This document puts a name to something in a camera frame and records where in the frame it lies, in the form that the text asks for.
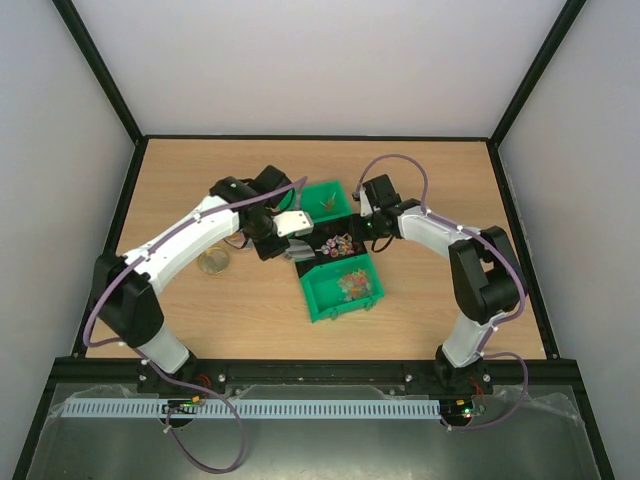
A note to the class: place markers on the gold jar lid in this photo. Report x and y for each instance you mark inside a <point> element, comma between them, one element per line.
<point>214,260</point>

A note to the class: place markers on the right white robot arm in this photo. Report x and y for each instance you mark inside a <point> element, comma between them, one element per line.
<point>488,284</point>

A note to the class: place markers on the green bin with gummy candies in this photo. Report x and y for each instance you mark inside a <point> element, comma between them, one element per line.
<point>339,287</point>

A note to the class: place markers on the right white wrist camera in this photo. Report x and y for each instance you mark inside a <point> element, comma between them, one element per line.
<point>366,210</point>

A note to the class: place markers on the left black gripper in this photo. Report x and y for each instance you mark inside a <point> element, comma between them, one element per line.
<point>266,252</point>

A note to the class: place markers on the silver metal scoop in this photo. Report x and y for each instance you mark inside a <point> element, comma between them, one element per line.
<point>299,250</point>

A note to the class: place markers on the green bin with square lollipops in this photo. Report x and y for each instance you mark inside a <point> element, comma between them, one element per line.
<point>325,201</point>

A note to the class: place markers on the black bin with swirl lollipops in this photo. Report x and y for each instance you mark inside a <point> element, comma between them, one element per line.
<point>332,242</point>

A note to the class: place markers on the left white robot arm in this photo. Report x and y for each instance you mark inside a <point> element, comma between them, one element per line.
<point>125,305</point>

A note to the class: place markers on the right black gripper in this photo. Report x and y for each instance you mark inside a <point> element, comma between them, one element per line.
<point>358,226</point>

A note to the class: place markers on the white slotted cable duct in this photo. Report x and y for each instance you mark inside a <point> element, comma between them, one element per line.
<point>258,409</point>

